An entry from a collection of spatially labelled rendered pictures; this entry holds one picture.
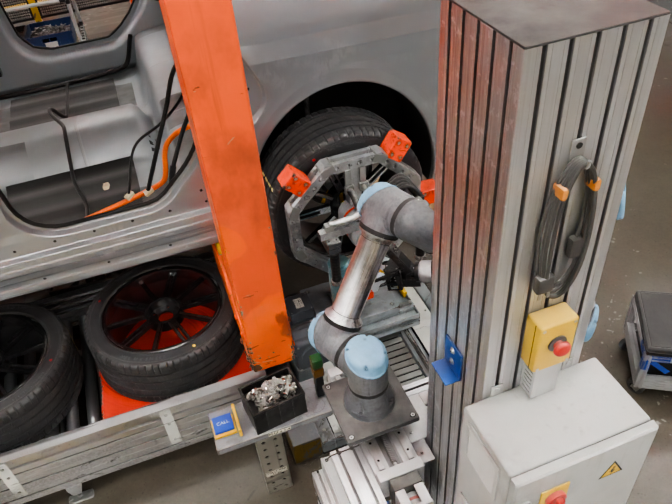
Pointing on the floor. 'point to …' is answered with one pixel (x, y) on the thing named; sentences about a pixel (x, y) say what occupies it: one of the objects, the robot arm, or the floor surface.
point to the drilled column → (274, 463)
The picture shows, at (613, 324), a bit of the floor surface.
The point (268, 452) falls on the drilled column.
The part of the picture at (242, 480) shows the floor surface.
